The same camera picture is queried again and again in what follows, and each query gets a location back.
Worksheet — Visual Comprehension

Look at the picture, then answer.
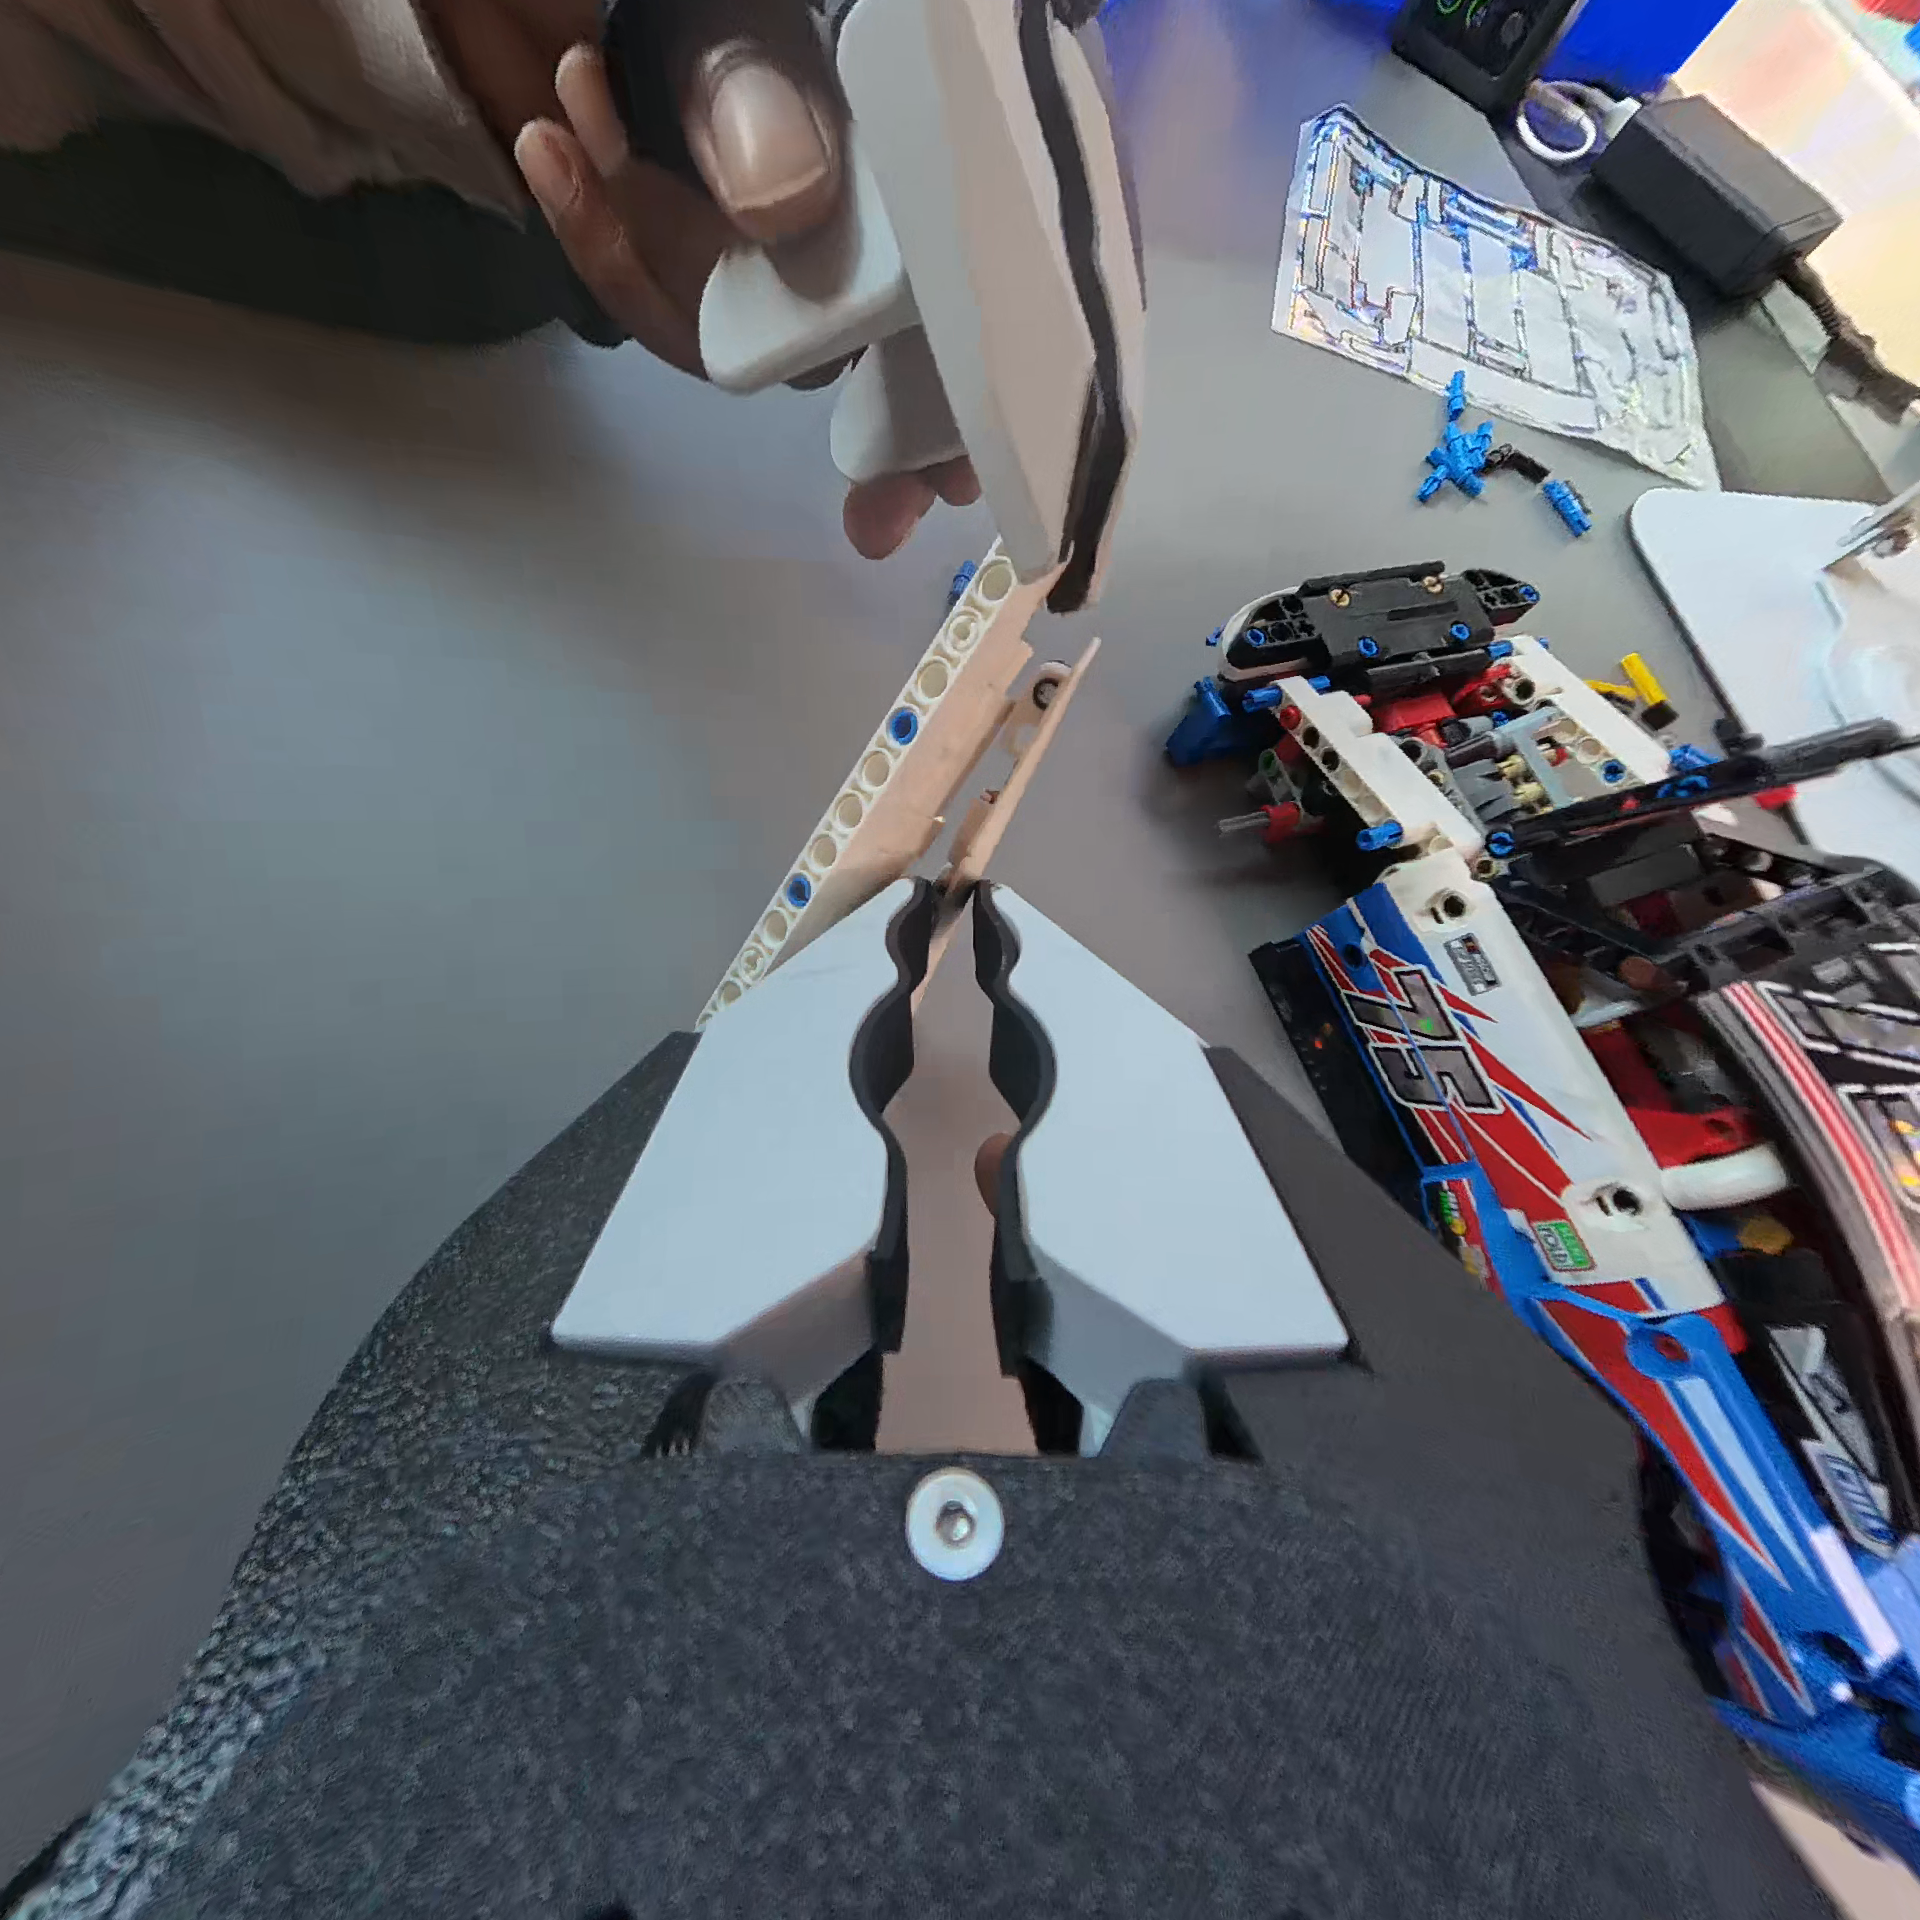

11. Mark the white stand base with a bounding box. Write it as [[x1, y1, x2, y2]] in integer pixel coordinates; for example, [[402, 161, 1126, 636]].
[[1627, 485, 1920, 890]]

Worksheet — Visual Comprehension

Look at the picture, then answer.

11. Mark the pile of blue toy pins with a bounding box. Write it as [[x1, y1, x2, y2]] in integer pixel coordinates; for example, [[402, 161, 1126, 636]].
[[1417, 375, 1510, 503]]

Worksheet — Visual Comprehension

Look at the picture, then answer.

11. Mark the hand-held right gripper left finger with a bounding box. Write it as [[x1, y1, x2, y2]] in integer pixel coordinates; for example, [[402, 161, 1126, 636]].
[[552, 879, 943, 1452]]

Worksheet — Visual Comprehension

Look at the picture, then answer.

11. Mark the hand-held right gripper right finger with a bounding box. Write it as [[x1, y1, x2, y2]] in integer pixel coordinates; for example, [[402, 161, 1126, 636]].
[[967, 882, 1353, 1452]]

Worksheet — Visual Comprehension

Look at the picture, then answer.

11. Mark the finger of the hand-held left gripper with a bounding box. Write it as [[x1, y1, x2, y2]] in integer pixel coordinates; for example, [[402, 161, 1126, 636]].
[[833, 0, 1114, 583], [1049, 15, 1153, 619]]

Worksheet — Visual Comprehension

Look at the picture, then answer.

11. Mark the white toy wing panel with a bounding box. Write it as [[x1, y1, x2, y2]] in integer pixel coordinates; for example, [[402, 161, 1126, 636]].
[[924, 636, 1106, 920]]

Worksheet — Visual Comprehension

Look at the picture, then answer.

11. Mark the white cable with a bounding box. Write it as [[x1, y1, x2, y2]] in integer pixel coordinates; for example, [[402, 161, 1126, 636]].
[[1512, 78, 1620, 162]]

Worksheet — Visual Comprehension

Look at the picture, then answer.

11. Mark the white toy beam with tiles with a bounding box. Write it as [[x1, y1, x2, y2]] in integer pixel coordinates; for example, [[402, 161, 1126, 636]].
[[695, 535, 1051, 1036]]

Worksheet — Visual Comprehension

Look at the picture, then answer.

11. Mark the person's left hand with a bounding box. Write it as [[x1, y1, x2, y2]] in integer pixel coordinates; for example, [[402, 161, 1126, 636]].
[[513, 38, 988, 567]]

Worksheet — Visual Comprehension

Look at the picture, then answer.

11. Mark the black electronic device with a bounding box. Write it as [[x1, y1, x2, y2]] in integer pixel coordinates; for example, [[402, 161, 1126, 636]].
[[1393, 0, 1595, 115]]

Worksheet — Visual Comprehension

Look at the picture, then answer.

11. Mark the dark cloth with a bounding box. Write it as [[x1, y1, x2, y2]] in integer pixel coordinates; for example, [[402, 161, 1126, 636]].
[[0, 119, 625, 350]]

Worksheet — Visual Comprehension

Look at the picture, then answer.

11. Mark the black cable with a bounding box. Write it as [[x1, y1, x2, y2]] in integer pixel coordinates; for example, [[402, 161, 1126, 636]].
[[1785, 249, 1920, 430]]

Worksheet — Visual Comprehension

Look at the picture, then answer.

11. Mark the blue red white toy car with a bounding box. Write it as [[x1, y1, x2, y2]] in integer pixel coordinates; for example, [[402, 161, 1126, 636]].
[[1167, 562, 1920, 1853]]

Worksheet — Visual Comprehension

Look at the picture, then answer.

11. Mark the black power adapter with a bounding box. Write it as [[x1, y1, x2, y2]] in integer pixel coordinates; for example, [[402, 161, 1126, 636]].
[[1590, 94, 1843, 303]]

